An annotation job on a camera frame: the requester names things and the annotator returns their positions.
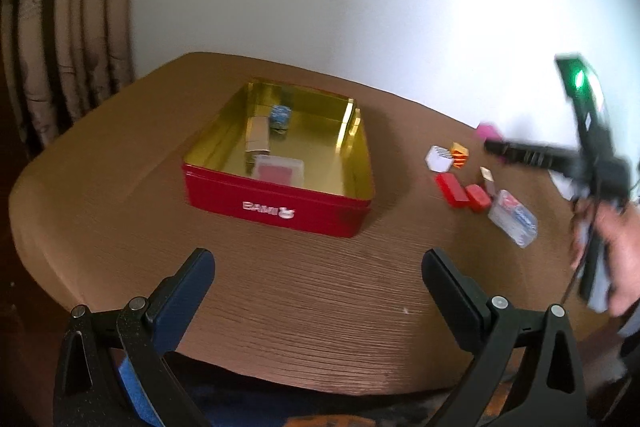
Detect dental floss plastic box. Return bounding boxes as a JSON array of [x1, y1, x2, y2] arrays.
[[488, 190, 538, 248]]

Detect small red block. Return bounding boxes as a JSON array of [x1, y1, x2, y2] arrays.
[[464, 184, 492, 213]]

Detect pink rectangular block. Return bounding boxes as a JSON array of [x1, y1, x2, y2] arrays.
[[474, 122, 504, 142]]

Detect red rectangular block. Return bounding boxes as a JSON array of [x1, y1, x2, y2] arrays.
[[435, 172, 470, 208]]

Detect clear box with pink insert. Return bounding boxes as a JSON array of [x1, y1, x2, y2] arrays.
[[252, 155, 305, 187]]

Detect long beige wooden block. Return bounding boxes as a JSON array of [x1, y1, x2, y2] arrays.
[[245, 116, 270, 158]]

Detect blue patterned small block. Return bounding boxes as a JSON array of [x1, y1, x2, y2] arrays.
[[269, 105, 292, 133]]

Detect person's right hand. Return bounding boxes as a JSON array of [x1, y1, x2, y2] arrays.
[[570, 199, 640, 317]]

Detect small brown wooden block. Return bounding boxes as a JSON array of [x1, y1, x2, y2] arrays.
[[480, 166, 498, 199]]

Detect yellow orange striped cube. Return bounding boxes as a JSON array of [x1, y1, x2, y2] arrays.
[[450, 142, 469, 169]]

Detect red gold tin box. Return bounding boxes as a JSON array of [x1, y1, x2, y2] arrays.
[[182, 79, 375, 237]]

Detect beige patterned curtain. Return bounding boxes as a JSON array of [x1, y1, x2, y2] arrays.
[[1, 0, 134, 156]]

